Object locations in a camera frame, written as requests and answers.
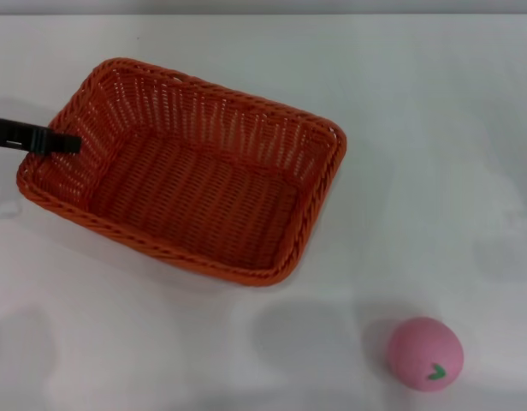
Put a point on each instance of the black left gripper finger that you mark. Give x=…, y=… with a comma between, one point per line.
x=45, y=140

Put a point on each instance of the orange woven plastic basket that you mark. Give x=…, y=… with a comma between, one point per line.
x=195, y=201

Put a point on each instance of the pink peach toy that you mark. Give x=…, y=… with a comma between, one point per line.
x=422, y=347

